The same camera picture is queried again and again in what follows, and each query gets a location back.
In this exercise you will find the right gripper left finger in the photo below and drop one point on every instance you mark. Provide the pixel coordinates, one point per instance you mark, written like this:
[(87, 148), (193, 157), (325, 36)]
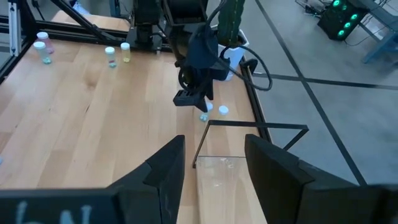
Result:
[(158, 193)]

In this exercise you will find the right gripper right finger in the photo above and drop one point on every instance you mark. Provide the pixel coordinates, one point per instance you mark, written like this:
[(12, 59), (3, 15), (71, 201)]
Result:
[(286, 193)]

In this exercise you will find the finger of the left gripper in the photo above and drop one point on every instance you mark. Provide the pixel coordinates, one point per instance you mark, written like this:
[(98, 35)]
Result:
[(186, 99), (207, 99)]

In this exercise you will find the green medicine bottle white cap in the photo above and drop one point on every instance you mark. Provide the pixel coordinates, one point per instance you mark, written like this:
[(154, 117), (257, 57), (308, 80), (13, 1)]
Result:
[(42, 53), (110, 56), (204, 117)]

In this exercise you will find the yellow medicine bottle white cap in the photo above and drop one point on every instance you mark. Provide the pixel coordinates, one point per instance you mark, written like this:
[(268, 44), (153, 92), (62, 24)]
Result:
[(223, 110), (125, 53)]

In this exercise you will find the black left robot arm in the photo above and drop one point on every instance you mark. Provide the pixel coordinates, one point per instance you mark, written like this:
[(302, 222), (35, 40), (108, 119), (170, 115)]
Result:
[(149, 15)]

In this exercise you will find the pink medicine bottle white cap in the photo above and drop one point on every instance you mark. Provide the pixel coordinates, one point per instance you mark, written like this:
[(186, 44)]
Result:
[(46, 43)]

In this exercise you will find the white hexagonal plant pot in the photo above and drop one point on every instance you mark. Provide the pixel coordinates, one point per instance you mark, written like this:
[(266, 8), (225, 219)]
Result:
[(236, 54)]

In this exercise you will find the black table clamp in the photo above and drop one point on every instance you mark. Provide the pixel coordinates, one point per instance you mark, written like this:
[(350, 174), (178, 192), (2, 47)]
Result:
[(250, 65)]

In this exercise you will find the dark green cactus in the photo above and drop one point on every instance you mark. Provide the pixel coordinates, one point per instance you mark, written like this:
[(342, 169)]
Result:
[(230, 21)]

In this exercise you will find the black computer tower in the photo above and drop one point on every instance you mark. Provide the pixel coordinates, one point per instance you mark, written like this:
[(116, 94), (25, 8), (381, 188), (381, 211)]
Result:
[(342, 21)]

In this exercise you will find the black left wrist camera housing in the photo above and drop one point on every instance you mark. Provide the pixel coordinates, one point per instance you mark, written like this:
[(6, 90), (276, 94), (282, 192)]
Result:
[(202, 49)]

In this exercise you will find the black frame rail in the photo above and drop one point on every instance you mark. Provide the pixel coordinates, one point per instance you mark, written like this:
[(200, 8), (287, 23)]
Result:
[(255, 102), (77, 40), (62, 25)]

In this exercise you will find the wooden shelf with black frame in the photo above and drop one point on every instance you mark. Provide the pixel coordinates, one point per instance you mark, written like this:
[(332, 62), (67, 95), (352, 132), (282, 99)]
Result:
[(224, 193)]

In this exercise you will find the black diagonal frame brace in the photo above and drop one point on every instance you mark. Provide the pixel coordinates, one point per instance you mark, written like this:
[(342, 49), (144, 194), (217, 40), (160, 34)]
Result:
[(84, 21)]

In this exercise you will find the silver aluminium bracket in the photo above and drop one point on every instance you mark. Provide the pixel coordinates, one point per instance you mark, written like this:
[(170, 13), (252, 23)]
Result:
[(15, 31)]

